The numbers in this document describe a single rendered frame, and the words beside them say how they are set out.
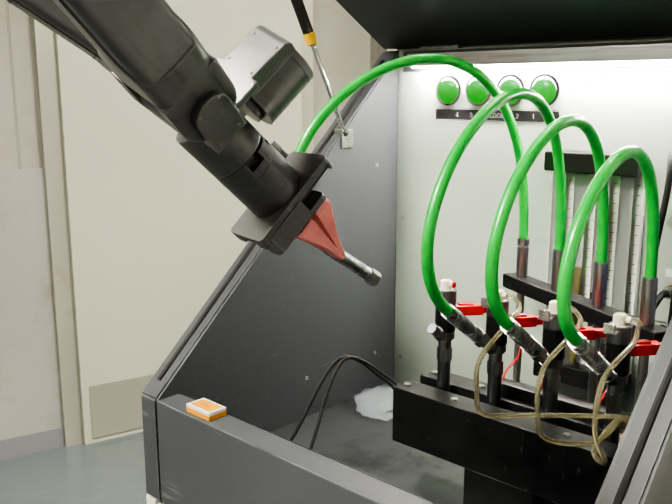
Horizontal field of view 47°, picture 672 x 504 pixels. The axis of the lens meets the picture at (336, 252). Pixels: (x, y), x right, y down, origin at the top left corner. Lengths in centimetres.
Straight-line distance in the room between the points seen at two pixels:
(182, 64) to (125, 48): 5
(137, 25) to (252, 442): 60
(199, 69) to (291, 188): 16
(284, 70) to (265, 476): 52
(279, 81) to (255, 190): 10
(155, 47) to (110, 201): 256
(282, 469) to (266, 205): 38
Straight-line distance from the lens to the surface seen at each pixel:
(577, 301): 111
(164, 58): 57
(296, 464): 95
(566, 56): 123
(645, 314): 101
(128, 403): 333
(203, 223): 326
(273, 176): 70
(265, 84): 69
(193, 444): 110
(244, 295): 121
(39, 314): 318
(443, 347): 108
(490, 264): 83
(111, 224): 313
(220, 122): 63
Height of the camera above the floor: 138
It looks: 12 degrees down
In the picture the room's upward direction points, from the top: straight up
